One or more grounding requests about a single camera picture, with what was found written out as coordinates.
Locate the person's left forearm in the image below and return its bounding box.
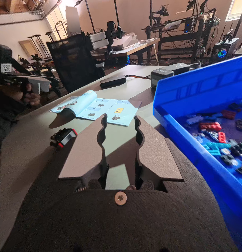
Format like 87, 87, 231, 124
0, 85, 27, 152

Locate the red cable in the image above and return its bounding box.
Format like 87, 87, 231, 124
126, 74, 152, 80

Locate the person's left hand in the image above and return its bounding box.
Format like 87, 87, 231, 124
7, 83, 41, 108

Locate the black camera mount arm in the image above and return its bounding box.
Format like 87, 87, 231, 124
105, 21, 126, 57

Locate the black cube charger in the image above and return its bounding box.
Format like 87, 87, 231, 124
150, 68, 175, 88

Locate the computer tower with glowing fan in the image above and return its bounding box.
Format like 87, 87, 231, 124
210, 38, 240, 64

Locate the black mesh office chair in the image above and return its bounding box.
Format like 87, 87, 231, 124
46, 32, 106, 93

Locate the light blue instruction booklet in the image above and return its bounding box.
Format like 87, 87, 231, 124
49, 90, 142, 126

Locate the black power bank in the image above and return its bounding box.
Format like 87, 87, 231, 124
100, 74, 127, 89

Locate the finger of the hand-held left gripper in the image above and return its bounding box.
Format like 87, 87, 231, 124
27, 75, 52, 84
32, 82, 50, 94

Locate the pile of toy bricks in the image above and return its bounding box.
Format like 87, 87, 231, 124
184, 100, 242, 175

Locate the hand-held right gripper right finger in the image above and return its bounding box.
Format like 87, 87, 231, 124
134, 115, 183, 190

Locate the window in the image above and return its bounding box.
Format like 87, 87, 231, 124
225, 0, 242, 22

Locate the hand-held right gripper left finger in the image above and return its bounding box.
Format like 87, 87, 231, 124
58, 113, 109, 189

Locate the toy brick truck model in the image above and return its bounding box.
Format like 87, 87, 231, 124
50, 128, 78, 148

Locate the wooden top table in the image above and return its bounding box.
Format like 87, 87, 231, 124
92, 37, 161, 65

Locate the blue plastic bin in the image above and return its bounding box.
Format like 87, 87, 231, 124
153, 54, 242, 252

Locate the black frame robot workstation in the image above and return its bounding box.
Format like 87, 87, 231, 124
142, 8, 219, 64

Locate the black power adapter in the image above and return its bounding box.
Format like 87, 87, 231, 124
162, 63, 190, 75

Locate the white flat box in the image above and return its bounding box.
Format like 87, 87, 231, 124
92, 39, 109, 50
89, 31, 106, 42

